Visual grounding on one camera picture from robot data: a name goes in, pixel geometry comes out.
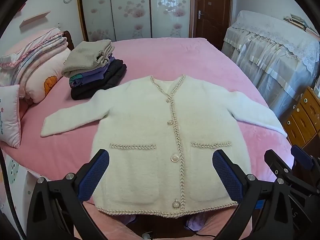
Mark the white knit cardigan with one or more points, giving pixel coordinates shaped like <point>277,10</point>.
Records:
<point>140,120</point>

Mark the folded pink quilt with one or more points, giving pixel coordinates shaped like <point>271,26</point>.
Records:
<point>37,55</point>

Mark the pink printed pillow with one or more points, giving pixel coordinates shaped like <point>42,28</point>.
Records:
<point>8,115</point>

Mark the folded purple garment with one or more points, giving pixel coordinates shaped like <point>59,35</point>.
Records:
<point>100,73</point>

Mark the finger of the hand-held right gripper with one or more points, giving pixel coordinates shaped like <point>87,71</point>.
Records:
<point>277,163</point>
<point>301,156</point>

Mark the brown wooden door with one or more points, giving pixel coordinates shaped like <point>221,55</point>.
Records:
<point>215,17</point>

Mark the stack of books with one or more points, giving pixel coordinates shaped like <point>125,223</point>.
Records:
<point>297,21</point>

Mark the pink bed blanket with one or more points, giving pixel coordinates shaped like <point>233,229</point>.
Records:
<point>175,57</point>

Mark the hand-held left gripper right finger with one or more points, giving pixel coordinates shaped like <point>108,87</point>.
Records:
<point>226,175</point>

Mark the folded beige sweater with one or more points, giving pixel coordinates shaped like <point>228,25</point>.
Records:
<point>85,55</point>

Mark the folded black garment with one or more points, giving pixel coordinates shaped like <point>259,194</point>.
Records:
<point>105,85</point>

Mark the wooden drawer cabinet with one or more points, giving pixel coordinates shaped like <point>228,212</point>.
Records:
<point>305,120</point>

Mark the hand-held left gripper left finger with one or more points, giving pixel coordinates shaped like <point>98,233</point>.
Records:
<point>96,170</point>

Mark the folded teal printed garment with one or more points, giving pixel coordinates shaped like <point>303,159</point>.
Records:
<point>75,79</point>

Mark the pink wall shelf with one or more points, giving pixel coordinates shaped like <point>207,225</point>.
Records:
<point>37,18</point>

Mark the dark wooden headboard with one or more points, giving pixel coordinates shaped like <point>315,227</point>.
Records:
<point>70,40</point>

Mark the floral sliding-door wardrobe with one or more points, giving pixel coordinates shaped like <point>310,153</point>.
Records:
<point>130,10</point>

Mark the lace-covered furniture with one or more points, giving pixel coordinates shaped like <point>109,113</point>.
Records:
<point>270,50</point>

